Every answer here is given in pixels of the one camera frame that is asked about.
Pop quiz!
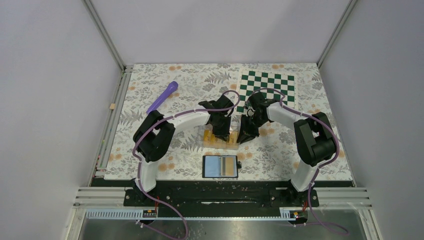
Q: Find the clear plastic card box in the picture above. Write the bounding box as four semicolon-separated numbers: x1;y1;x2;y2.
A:
198;124;240;150

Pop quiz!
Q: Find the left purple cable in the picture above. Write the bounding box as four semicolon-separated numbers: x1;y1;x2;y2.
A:
131;90;241;240

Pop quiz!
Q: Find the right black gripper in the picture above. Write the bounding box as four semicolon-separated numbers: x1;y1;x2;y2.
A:
236;113;268;145

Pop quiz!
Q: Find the floral pattern table mat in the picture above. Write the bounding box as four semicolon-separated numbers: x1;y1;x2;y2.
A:
104;63;336;181

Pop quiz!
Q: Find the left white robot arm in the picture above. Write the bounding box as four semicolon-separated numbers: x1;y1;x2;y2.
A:
132;94;240;206

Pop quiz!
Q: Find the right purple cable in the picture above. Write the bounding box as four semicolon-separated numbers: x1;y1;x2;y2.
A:
243;87;350;237

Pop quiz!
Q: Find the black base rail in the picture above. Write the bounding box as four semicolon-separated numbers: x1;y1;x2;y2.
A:
74;179;364;221

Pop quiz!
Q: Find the gold credit cards stack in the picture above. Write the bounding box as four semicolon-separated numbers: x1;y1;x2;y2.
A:
202;129;239;149

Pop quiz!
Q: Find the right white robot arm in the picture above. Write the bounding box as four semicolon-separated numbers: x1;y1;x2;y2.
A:
237;90;340;206

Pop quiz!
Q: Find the green white chessboard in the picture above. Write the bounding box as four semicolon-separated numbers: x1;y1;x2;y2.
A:
235;68;298;115

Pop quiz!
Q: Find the black leather card holder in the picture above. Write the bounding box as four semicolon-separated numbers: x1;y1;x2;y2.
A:
202;155;242;179

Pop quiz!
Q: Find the purple cable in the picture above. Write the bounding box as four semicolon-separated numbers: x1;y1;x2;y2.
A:
131;90;241;240
243;87;350;237

